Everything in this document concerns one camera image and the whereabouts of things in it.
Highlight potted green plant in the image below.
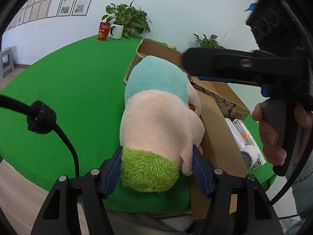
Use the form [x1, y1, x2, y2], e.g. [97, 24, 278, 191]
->
[101, 1, 152, 39]
[193, 33, 225, 49]

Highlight person's right hand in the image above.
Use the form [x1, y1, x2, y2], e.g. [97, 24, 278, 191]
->
[251, 102, 313, 166]

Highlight framed certificates on wall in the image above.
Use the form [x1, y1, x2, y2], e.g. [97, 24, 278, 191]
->
[5, 0, 92, 31]

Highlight green white medicine box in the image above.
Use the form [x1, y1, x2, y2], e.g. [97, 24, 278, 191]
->
[232, 119, 266, 171]

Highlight white enamel mug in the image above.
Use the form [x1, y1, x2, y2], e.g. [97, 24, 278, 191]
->
[108, 24, 124, 40]

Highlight right potted green plant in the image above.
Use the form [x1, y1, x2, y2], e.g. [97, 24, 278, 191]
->
[193, 33, 225, 49]

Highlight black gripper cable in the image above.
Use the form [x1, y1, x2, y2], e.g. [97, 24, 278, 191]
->
[0, 94, 80, 178]

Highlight white hair dryer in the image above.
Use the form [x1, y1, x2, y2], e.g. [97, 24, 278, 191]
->
[225, 118, 258, 169]

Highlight grey plastic stool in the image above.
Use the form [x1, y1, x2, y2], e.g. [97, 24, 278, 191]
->
[0, 47, 15, 80]

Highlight red tin can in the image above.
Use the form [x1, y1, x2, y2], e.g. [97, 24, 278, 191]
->
[98, 22, 110, 41]

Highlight left potted green plant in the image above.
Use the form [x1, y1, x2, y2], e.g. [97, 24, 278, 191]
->
[101, 1, 152, 39]

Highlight plush pig toy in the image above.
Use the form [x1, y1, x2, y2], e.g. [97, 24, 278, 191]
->
[119, 56, 205, 193]

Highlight large shallow cardboard tray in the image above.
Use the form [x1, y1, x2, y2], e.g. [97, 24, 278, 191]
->
[119, 39, 247, 219]

